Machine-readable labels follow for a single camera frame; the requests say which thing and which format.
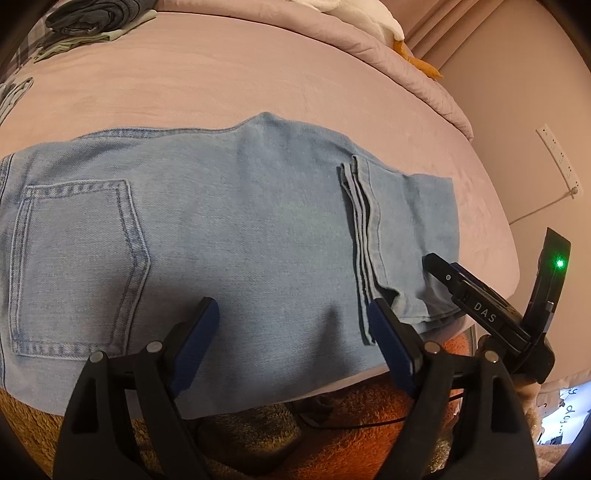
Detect pink quilt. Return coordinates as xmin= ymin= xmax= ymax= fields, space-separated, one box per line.
xmin=152 ymin=0 xmax=475 ymax=141

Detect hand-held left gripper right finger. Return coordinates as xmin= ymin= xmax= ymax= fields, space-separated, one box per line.
xmin=367 ymin=298 xmax=540 ymax=480

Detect plaid pillow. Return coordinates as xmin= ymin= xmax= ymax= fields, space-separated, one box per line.
xmin=4 ymin=14 xmax=56 ymax=79

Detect white printed cloth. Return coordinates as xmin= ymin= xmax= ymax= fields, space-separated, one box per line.
xmin=540 ymin=383 xmax=583 ymax=445

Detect beige curtain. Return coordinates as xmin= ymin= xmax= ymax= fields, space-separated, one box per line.
xmin=402 ymin=0 xmax=509 ymax=61

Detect orange brown fuzzy cloth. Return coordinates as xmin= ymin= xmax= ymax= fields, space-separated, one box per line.
xmin=0 ymin=335 xmax=478 ymax=480

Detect white power cable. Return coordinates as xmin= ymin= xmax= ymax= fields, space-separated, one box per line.
xmin=509 ymin=187 xmax=578 ymax=227

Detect light blue denim pants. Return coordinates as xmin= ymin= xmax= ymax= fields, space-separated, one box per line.
xmin=0 ymin=112 xmax=462 ymax=418

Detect pile of folded clothes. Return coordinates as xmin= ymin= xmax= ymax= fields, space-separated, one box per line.
xmin=32 ymin=9 xmax=158 ymax=63

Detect white wall power strip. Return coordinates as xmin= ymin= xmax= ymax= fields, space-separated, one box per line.
xmin=536 ymin=122 xmax=583 ymax=199

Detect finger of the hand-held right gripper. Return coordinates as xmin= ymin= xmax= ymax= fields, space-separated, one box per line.
xmin=422 ymin=252 xmax=463 ymax=302

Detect bed with pink sheet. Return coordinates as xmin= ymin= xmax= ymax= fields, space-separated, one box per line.
xmin=0 ymin=9 xmax=522 ymax=416

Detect white goose plush toy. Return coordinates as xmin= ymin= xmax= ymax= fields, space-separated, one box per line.
xmin=305 ymin=0 xmax=444 ymax=80

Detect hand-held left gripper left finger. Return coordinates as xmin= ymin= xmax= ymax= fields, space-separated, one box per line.
xmin=52 ymin=296 xmax=221 ymax=480

